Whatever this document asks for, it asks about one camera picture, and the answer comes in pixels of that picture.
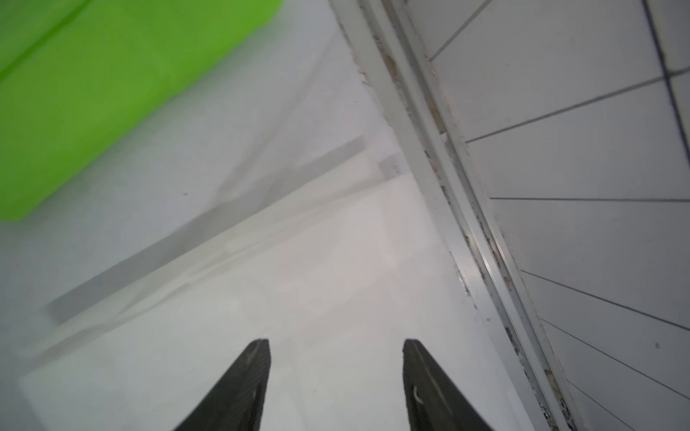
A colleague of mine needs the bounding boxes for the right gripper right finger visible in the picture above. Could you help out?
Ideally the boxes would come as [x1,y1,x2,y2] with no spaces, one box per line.
[402,339,492,431]

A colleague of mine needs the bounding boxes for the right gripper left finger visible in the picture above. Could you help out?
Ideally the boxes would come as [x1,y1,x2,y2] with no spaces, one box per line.
[175,339,271,431]

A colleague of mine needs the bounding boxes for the white raincoat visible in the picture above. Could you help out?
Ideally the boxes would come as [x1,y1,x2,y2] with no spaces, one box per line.
[19,149,533,430]

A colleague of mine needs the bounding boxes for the green frog raincoat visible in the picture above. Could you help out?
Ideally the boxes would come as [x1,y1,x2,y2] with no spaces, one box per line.
[1,1,280,221]

